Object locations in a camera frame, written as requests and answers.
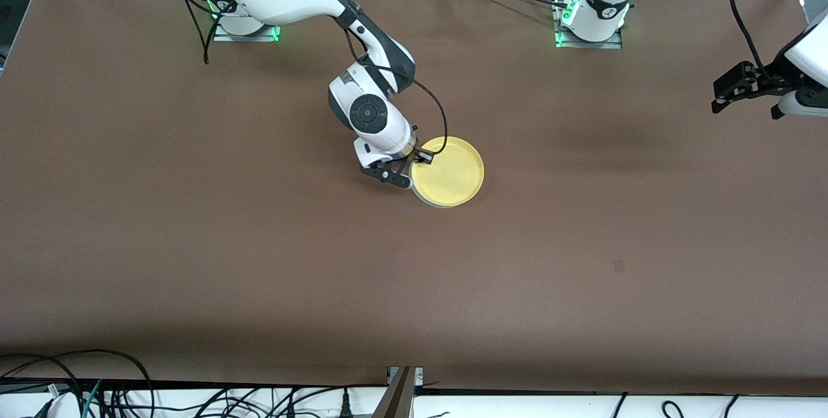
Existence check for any aluminium profile post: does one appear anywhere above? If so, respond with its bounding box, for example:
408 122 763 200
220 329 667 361
371 366 425 418

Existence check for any pale green round plate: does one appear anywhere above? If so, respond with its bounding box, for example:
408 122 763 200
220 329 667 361
412 180 483 210

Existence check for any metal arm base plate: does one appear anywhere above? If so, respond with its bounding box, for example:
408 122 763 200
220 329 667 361
554 0 624 50
213 0 281 43

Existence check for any yellow round plate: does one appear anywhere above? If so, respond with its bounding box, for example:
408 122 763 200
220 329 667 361
411 136 485 207

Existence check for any teal cable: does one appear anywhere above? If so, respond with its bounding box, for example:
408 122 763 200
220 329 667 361
82 379 105 418

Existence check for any black looped cable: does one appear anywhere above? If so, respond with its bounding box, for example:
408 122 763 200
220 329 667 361
0 349 155 418

